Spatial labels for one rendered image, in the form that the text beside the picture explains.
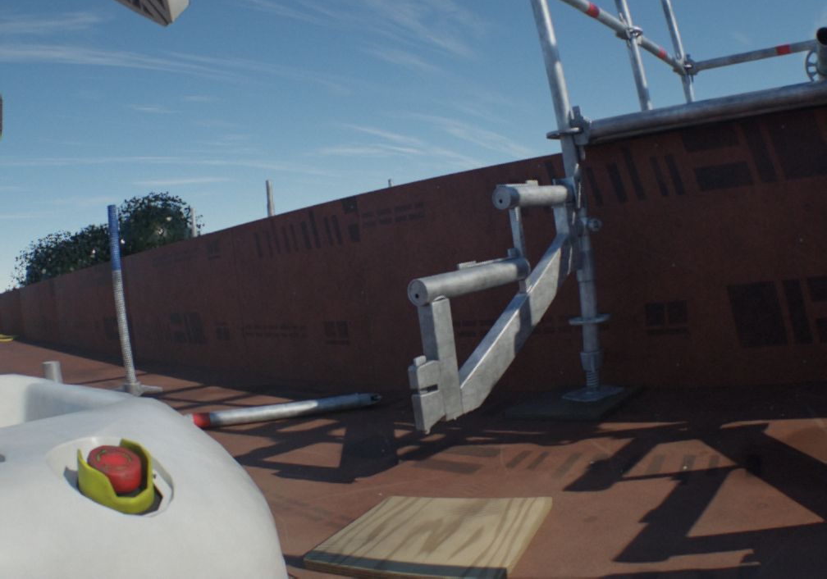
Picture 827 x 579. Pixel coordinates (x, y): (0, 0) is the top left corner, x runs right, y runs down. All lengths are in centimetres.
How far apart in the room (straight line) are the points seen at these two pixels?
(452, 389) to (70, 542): 108
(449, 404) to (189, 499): 100
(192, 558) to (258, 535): 6
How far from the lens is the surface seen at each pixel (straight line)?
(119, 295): 232
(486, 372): 135
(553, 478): 124
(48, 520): 26
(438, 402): 124
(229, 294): 323
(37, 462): 28
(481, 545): 94
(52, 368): 182
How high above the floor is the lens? 43
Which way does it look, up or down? 1 degrees up
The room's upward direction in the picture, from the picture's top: 7 degrees counter-clockwise
